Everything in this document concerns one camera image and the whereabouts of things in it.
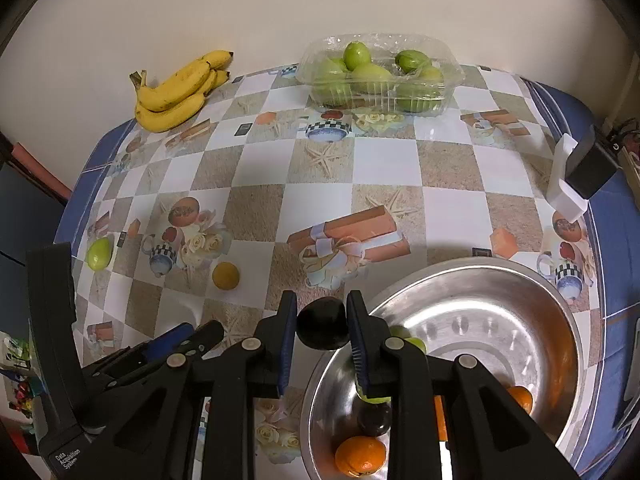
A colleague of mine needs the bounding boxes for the green mango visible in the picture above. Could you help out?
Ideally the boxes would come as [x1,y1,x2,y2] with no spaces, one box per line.
[86,237,113,272]
[355,325,427,405]

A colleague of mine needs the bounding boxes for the dark plum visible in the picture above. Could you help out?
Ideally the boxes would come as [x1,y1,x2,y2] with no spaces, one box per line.
[296,297,349,351]

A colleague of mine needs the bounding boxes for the brown longan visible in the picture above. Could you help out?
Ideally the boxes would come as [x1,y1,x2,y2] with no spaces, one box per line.
[212,261,241,290]

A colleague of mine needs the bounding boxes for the orange tangerine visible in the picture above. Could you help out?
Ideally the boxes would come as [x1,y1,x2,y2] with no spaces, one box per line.
[334,436,386,478]
[434,396,448,442]
[506,386,534,414]

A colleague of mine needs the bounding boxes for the clear box of green fruits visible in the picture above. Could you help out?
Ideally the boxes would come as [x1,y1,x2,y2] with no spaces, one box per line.
[296,32,465,117]

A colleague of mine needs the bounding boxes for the checkered plastic tablecloth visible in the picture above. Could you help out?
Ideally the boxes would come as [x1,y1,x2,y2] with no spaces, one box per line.
[56,65,639,479]

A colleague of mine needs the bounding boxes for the steel bowl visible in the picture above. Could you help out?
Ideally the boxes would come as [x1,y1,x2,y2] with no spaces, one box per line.
[300,257,584,479]

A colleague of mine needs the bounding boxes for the yellow banana bunch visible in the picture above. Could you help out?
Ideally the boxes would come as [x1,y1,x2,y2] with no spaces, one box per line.
[129,50,234,133]

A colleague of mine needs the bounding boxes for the smartphone on white stand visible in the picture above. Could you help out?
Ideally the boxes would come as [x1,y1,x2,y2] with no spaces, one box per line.
[616,321,640,430]

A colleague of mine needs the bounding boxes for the black charger on white dock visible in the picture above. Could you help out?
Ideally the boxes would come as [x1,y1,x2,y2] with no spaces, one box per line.
[546,126,622,222]

